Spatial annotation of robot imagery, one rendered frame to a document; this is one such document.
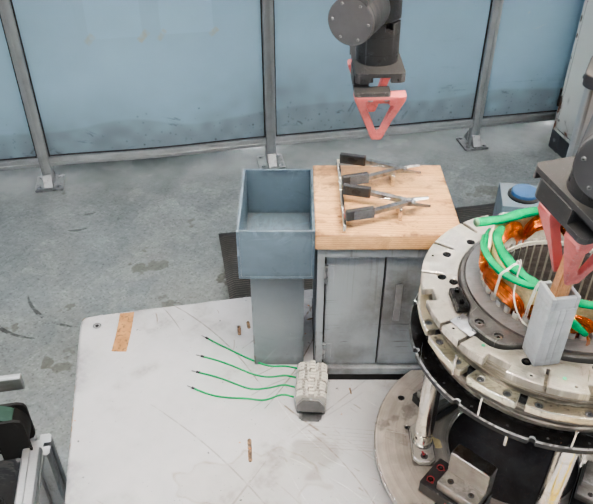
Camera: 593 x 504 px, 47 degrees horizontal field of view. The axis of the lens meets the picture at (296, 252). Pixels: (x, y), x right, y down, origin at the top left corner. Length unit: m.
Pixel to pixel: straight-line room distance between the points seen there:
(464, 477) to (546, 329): 0.31
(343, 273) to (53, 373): 1.48
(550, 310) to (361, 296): 0.38
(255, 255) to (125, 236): 1.89
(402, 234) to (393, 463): 0.32
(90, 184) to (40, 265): 0.59
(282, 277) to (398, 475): 0.31
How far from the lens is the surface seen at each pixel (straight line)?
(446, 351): 0.78
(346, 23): 0.84
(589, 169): 0.50
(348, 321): 1.03
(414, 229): 0.94
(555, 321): 0.70
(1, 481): 2.07
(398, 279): 0.99
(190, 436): 1.05
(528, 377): 0.72
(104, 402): 1.12
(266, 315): 1.06
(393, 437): 1.02
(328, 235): 0.92
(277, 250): 0.95
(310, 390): 1.04
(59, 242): 2.86
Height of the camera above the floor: 1.60
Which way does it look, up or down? 37 degrees down
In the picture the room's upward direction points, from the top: straight up
